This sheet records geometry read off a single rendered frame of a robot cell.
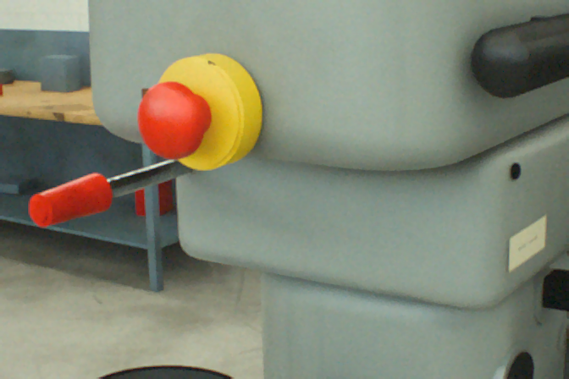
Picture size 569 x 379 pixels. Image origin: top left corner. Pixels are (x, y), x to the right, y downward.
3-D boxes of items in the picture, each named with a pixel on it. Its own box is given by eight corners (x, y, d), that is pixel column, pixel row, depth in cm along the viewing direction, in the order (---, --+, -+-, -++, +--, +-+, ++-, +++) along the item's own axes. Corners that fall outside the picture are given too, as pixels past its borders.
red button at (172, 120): (190, 167, 56) (187, 87, 55) (129, 159, 58) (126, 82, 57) (230, 155, 59) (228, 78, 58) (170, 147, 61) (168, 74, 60)
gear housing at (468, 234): (496, 322, 65) (501, 154, 62) (169, 260, 78) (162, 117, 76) (654, 197, 91) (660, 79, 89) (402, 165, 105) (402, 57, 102)
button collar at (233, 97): (243, 177, 58) (240, 60, 57) (153, 164, 61) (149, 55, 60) (266, 169, 60) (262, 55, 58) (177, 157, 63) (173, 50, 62)
